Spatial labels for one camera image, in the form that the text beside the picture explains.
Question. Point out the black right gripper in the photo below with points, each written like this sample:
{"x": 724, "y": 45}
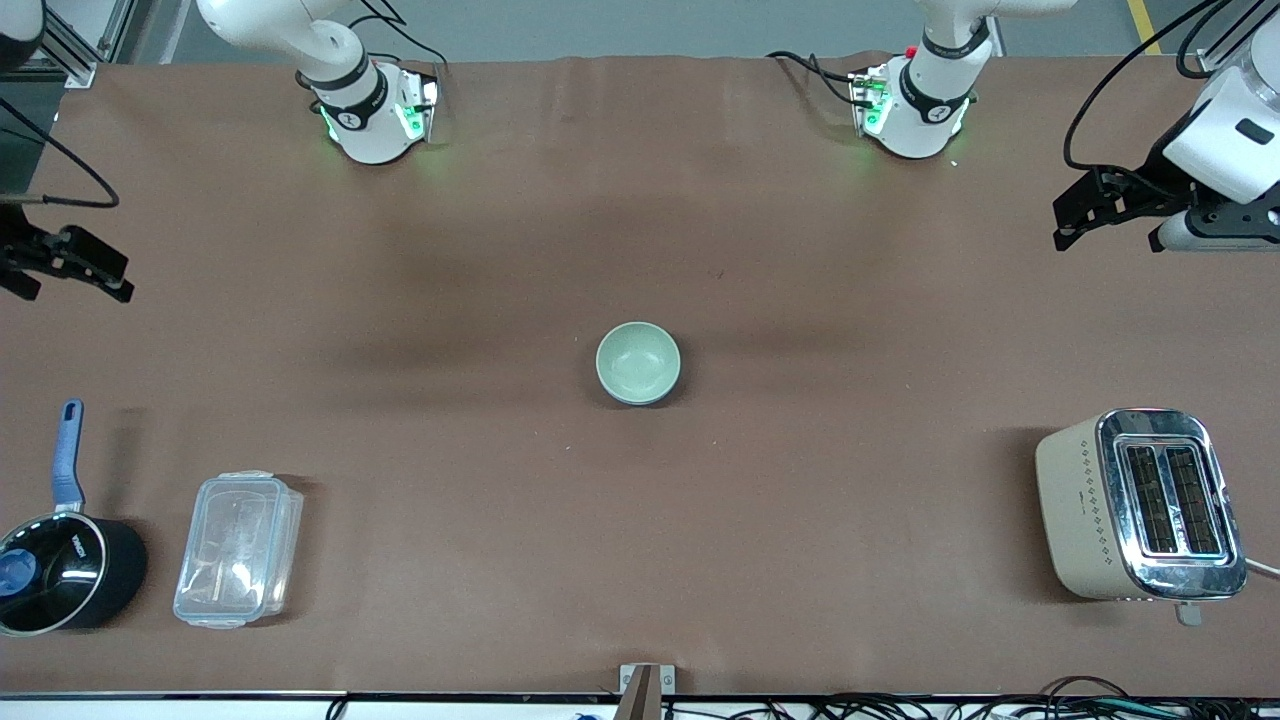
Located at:
{"x": 18, "y": 251}

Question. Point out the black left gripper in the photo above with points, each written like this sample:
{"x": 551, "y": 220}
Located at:
{"x": 1146, "y": 192}

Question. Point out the green bowl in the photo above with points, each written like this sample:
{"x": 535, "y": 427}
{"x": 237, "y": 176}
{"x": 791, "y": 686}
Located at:
{"x": 638, "y": 360}

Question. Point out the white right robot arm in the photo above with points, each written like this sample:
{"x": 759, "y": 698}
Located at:
{"x": 360, "y": 130}

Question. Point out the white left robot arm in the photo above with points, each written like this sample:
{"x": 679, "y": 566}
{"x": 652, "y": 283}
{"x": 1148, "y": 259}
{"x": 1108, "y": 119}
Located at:
{"x": 925, "y": 120}

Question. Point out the clear plastic food container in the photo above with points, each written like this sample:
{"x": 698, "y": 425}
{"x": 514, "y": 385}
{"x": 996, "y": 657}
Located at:
{"x": 238, "y": 550}

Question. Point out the beige chrome toaster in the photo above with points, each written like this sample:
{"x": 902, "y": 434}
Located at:
{"x": 1085, "y": 530}

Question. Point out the glass lid with blue knob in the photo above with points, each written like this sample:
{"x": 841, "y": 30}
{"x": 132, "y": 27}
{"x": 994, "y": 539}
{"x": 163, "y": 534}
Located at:
{"x": 60, "y": 590}

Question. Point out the brown table mat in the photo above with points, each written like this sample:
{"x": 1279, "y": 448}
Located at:
{"x": 600, "y": 500}

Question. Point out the aluminium frame profile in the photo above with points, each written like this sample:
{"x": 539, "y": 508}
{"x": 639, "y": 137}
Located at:
{"x": 70, "y": 45}
{"x": 1215, "y": 65}

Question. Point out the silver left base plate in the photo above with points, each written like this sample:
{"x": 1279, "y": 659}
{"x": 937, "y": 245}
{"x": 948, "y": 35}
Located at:
{"x": 866, "y": 100}

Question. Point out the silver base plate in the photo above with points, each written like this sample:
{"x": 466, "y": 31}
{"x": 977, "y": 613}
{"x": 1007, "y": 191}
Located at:
{"x": 425, "y": 105}
{"x": 866, "y": 100}

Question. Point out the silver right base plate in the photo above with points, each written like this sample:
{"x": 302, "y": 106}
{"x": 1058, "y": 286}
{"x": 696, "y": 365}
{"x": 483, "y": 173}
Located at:
{"x": 425, "y": 105}

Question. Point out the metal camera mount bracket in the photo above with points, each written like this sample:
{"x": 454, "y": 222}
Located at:
{"x": 645, "y": 690}

